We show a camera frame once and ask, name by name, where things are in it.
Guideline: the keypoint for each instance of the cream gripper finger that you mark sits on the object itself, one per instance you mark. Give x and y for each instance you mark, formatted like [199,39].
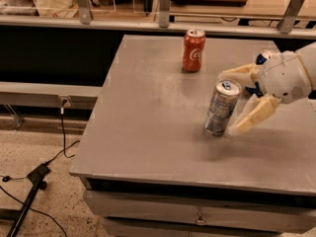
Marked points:
[245,76]
[255,111]

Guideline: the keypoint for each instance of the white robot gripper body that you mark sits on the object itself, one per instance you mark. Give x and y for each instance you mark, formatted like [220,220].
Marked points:
[282,78]

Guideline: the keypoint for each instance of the silver blue redbull can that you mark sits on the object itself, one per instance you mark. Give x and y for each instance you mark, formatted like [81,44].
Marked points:
[222,104]

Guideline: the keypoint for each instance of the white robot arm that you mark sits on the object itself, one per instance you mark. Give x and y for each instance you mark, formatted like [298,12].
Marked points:
[282,77]

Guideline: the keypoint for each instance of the blue pepsi can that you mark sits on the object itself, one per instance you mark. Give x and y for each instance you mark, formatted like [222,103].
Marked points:
[260,60]

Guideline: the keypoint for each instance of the red coca-cola can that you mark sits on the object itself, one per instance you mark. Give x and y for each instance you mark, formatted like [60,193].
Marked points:
[194,42]

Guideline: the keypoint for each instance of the black tripod leg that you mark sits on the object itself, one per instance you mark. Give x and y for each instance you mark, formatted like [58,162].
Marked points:
[36,177]

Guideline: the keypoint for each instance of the grey metal rail frame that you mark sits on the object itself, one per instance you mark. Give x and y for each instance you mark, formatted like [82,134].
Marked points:
[236,18]

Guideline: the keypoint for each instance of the grey cabinet drawer with handle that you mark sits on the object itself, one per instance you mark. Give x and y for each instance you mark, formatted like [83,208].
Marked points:
[199,211]

